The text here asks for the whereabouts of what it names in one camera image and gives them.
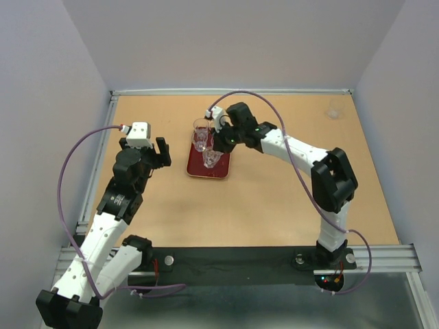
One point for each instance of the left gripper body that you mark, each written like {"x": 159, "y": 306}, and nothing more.
{"x": 149, "y": 162}

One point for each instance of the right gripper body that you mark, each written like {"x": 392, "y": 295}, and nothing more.
{"x": 233, "y": 136}

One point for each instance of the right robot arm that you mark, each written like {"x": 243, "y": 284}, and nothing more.
{"x": 333, "y": 182}

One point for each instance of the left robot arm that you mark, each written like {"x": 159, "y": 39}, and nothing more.
{"x": 76, "y": 300}

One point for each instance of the red lacquer tray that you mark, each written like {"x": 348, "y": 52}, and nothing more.
{"x": 195, "y": 167}

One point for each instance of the black base mat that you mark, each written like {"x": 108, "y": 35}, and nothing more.
{"x": 237, "y": 266}

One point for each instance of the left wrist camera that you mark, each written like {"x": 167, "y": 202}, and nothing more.
{"x": 138, "y": 135}

